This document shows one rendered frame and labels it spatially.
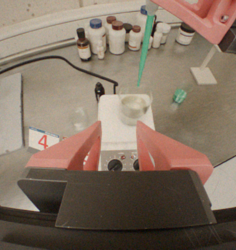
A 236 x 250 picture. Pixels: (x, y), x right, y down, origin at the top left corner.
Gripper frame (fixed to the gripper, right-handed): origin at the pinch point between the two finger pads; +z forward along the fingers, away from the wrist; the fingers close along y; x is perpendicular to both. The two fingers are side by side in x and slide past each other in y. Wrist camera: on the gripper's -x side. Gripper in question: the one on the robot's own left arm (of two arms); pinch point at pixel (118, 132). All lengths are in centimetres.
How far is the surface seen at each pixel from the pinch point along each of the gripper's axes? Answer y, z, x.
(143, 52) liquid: -2.9, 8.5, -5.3
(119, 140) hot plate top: -0.1, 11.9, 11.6
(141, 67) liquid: -2.9, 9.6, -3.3
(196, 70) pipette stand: -29, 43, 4
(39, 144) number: 20.9, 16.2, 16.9
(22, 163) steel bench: 25.6, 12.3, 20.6
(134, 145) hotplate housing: -3.3, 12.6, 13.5
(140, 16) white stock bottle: -8, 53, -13
